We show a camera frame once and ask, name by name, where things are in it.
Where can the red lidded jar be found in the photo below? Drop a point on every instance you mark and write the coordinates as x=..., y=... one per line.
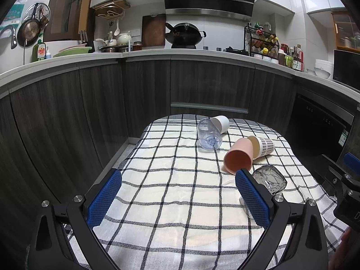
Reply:
x=137, y=45

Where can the hanging frying pan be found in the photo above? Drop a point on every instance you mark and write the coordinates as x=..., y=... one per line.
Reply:
x=28, y=31

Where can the black gas stove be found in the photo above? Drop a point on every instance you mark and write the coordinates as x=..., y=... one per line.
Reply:
x=183, y=46

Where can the white teapot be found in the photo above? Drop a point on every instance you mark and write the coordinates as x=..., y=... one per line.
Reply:
x=124, y=38

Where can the small white blue bottle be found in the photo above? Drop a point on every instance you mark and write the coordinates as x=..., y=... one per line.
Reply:
x=48, y=53

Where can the white ladle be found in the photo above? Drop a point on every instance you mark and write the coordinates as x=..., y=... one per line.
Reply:
x=116, y=29

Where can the wooden glass door cabinet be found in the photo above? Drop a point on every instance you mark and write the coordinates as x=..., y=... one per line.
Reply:
x=346, y=32

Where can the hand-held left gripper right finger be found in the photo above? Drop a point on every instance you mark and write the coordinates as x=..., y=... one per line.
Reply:
x=253, y=199

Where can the green wall poster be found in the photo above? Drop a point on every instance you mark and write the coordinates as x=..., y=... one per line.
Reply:
x=14, y=12

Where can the brown wooden cutting board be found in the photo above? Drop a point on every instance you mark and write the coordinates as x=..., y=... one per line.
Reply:
x=153, y=30

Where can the black checked white cloth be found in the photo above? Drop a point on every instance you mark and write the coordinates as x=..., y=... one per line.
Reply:
x=174, y=191

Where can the black wok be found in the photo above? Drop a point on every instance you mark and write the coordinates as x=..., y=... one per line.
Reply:
x=185, y=35

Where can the white cup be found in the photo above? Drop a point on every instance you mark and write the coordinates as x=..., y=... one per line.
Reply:
x=222, y=123

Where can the green dish soap bottle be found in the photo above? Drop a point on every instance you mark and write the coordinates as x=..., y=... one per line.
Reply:
x=38, y=50

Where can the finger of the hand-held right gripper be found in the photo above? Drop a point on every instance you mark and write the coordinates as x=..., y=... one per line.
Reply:
x=336, y=171
x=352, y=161

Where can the metal faucet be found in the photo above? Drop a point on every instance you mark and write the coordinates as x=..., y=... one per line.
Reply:
x=8, y=33

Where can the checked pattern paper cup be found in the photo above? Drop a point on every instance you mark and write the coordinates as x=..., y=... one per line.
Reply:
x=264, y=146

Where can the pink plastic cup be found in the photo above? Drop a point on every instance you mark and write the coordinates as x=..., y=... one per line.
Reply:
x=239, y=157

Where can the black microwave oven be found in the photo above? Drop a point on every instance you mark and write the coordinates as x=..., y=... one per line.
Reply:
x=347, y=69

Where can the clear bluish plastic cup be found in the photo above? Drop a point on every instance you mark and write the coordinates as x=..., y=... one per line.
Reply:
x=208, y=136

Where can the black spice rack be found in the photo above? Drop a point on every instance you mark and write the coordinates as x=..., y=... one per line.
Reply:
x=261, y=40

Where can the group of sauce bottles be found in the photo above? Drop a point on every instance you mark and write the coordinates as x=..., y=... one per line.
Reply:
x=292, y=57

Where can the wall shelf with boards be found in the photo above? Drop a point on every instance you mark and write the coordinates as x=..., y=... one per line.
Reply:
x=111, y=8

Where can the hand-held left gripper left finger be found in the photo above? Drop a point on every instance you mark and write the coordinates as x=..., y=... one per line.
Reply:
x=104, y=199

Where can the person's right hand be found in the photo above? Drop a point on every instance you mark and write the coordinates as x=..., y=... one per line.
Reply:
x=348, y=247

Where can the round perforated metal tray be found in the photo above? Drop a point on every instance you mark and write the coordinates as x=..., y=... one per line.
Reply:
x=43, y=12

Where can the black built-in dishwasher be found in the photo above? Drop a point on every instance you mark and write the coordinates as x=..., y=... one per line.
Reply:
x=317, y=123

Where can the clear faceted glass cup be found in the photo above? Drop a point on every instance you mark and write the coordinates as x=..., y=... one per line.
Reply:
x=270, y=180

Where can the green dish drainer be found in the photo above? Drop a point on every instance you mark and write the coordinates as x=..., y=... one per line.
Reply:
x=73, y=51

